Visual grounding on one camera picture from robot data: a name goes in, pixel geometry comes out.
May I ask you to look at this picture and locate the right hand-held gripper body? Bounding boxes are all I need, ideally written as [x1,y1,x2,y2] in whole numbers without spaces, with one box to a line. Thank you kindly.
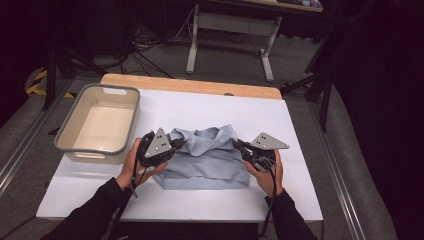
[242,132,290,174]

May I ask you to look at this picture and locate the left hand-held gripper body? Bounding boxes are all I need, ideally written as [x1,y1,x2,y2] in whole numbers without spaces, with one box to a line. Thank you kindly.
[135,127,179,168]

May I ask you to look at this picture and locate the light blue tank top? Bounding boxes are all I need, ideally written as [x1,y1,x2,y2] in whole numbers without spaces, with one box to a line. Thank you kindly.
[153,124,251,191]

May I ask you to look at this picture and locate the beige plastic basket grey rim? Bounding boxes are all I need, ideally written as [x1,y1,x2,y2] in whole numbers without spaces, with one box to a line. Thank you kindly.
[53,83,142,166]

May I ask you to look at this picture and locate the person's right hand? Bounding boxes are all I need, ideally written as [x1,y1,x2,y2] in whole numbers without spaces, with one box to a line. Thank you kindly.
[243,148,285,198]

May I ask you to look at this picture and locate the person's left hand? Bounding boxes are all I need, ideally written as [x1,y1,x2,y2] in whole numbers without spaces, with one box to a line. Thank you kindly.
[114,137,169,191]

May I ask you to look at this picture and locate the white board table cover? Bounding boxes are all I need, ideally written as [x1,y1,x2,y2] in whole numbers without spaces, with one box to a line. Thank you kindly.
[35,88,324,224]

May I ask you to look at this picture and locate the black tripod stand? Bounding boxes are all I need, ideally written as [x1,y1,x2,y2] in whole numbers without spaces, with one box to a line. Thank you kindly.
[41,43,109,111]
[279,29,334,134]

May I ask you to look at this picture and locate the white-legged wooden desk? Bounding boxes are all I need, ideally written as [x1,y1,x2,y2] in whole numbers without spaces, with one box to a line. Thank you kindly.
[185,0,324,84]

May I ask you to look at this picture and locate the yellow black hazard tape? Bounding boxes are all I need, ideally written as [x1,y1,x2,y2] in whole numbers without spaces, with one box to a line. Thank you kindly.
[25,69,76,100]

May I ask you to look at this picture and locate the colourful item on desk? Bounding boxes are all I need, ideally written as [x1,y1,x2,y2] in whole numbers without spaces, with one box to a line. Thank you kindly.
[276,0,324,9]

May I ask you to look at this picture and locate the left hand-held gripper black cable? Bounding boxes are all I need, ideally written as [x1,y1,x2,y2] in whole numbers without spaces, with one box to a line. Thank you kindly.
[109,133,156,240]

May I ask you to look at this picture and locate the hand-held gripper black cable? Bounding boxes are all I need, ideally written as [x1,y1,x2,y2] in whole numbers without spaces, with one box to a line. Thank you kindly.
[258,159,279,238]
[109,133,156,240]

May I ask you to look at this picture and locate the right hand-held gripper black cable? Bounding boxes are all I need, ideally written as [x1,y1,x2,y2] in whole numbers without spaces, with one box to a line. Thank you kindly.
[258,159,279,238]

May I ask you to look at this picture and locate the metal floor rail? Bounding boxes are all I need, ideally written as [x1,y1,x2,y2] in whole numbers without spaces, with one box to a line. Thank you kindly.
[308,99,368,240]
[0,78,73,196]

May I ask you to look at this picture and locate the bundle of floor cables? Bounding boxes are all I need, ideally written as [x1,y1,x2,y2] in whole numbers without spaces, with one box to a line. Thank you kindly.
[106,6,198,79]

